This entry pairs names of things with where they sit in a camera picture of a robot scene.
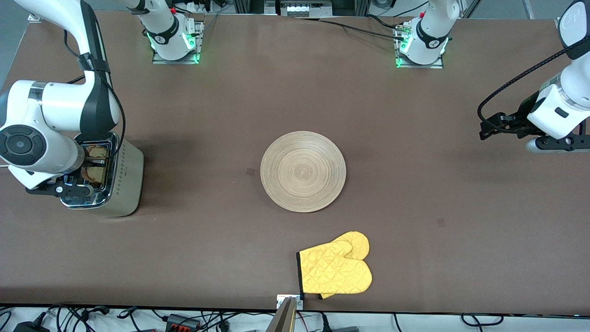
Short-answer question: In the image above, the slice of bread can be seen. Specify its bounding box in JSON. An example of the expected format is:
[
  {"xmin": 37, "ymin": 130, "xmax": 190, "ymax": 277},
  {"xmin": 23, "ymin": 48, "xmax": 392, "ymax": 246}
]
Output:
[{"xmin": 82, "ymin": 146, "xmax": 110, "ymax": 184}]

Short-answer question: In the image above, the round wooden plate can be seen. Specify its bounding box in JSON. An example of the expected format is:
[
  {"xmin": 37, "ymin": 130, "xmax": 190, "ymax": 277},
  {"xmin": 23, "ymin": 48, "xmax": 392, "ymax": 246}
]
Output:
[{"xmin": 260, "ymin": 131, "xmax": 347, "ymax": 213}]

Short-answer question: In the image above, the stainless steel toaster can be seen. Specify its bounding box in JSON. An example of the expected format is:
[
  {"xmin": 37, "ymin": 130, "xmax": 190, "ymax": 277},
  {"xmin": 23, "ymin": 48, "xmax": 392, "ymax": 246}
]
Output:
[{"xmin": 60, "ymin": 131, "xmax": 145, "ymax": 218}]

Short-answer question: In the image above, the yellow quilted oven mitt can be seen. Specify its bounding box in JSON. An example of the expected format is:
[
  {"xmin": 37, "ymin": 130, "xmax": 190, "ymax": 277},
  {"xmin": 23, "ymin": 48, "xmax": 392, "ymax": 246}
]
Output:
[
  {"xmin": 296, "ymin": 240, "xmax": 373, "ymax": 296},
  {"xmin": 318, "ymin": 231, "xmax": 371, "ymax": 300}
]

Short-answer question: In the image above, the black power brick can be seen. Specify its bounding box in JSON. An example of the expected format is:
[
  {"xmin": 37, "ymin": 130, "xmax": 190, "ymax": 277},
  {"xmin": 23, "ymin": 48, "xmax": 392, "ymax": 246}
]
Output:
[{"xmin": 13, "ymin": 320, "xmax": 50, "ymax": 332}]

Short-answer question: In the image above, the black orange connector block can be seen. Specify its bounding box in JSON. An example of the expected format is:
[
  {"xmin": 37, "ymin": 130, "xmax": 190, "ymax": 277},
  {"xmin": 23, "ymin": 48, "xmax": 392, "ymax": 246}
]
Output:
[{"xmin": 165, "ymin": 314, "xmax": 201, "ymax": 331}]

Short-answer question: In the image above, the grey power strip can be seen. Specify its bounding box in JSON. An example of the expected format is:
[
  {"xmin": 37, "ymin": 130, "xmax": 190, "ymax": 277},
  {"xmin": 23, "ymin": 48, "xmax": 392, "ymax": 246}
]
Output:
[{"xmin": 279, "ymin": 0, "xmax": 333, "ymax": 18}]

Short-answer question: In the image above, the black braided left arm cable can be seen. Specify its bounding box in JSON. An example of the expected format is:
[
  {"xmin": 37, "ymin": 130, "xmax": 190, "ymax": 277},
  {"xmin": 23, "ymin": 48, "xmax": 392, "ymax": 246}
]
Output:
[{"xmin": 477, "ymin": 37, "xmax": 590, "ymax": 134}]

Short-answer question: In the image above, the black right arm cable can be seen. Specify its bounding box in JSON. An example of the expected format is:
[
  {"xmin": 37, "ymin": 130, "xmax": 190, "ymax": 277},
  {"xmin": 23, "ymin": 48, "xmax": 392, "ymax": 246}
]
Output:
[{"xmin": 62, "ymin": 28, "xmax": 126, "ymax": 160}]

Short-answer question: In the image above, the black table cable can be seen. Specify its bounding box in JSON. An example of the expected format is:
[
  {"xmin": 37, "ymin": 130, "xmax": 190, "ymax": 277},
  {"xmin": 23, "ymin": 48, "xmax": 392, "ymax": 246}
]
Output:
[
  {"xmin": 366, "ymin": 13, "xmax": 408, "ymax": 32},
  {"xmin": 295, "ymin": 17, "xmax": 406, "ymax": 41}
]

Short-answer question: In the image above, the white metal bracket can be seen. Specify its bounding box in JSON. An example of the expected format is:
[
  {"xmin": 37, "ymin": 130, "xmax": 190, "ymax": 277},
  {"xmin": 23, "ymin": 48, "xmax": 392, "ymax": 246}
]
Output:
[{"xmin": 277, "ymin": 294, "xmax": 305, "ymax": 309}]

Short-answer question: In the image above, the aluminium camera mast profile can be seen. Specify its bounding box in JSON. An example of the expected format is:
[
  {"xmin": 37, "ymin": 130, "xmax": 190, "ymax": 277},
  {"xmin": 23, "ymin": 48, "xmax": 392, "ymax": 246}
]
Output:
[{"xmin": 265, "ymin": 296, "xmax": 298, "ymax": 332}]

